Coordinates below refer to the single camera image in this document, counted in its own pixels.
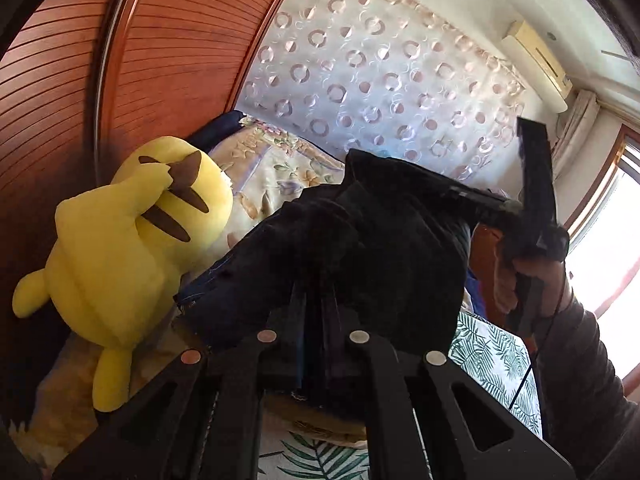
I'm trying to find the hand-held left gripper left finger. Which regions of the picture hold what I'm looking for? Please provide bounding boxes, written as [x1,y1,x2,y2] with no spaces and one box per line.
[52,282,313,480]

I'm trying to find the yellow plush toy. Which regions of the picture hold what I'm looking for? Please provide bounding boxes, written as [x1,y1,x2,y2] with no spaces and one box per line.
[12,135,235,413]

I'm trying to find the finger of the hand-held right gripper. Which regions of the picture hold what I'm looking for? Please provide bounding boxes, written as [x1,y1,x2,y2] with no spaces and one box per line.
[440,180,521,221]

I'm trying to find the wall air conditioner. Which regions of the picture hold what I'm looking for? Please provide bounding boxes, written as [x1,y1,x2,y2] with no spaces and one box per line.
[500,20,573,113]

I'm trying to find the wooden louvered wardrobe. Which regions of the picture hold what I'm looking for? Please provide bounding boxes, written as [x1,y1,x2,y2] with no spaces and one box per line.
[0,0,306,411]

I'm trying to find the bed with palm-leaf sheet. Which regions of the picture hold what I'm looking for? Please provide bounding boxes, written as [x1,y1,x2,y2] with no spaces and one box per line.
[277,310,543,480]

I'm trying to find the floral blanket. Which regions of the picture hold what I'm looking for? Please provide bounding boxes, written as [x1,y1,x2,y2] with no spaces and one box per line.
[207,115,351,248]

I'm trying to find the circle pattern sheer curtain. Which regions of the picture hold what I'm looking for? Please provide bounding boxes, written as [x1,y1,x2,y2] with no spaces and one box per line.
[235,0,528,186]

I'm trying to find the white tied window curtain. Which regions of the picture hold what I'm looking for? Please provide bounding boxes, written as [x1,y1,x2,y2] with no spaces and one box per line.
[552,89,601,181]

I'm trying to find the black printed t-shirt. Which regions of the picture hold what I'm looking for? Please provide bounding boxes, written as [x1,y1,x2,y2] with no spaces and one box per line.
[172,147,506,361]

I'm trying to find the wooden frame window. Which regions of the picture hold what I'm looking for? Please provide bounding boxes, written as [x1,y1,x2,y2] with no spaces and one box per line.
[565,125,640,386]

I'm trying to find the black cable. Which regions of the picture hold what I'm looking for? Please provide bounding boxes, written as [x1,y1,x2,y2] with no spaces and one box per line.
[507,270,573,411]

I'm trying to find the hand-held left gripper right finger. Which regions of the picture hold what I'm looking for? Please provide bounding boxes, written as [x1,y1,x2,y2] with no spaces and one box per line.
[320,285,576,480]

